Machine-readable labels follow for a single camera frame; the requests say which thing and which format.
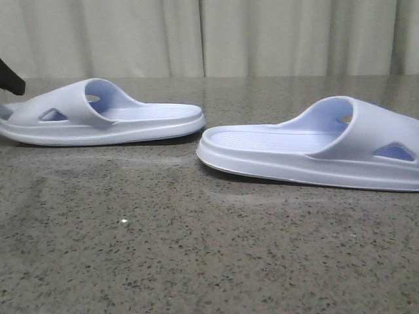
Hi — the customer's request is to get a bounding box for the pale green curtain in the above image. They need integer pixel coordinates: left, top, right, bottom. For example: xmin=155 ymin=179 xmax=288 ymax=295
xmin=1 ymin=1 xmax=418 ymax=78

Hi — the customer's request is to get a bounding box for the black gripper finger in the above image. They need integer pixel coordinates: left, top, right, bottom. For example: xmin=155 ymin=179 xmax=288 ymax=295
xmin=0 ymin=60 xmax=26 ymax=96

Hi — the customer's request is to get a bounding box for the light blue slipper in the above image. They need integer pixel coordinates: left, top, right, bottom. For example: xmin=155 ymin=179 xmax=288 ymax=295
xmin=1 ymin=78 xmax=205 ymax=146
xmin=197 ymin=96 xmax=418 ymax=191

